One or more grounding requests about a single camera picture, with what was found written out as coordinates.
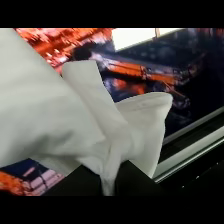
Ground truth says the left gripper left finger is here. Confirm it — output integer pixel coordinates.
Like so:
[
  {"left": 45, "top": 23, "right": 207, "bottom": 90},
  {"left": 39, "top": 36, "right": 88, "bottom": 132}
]
[{"left": 43, "top": 164, "right": 103, "bottom": 197}]

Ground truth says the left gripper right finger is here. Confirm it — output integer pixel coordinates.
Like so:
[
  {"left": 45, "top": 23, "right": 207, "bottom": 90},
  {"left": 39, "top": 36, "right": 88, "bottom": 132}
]
[{"left": 114, "top": 159, "right": 168, "bottom": 197}]

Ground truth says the white T-shirt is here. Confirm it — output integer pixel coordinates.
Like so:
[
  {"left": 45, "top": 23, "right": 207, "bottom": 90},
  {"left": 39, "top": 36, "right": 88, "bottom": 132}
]
[{"left": 0, "top": 27, "right": 174, "bottom": 197}]

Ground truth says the silver frame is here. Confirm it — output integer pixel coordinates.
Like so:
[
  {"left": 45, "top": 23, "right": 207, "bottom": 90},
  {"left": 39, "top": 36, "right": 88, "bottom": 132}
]
[{"left": 152, "top": 106, "right": 224, "bottom": 184}]

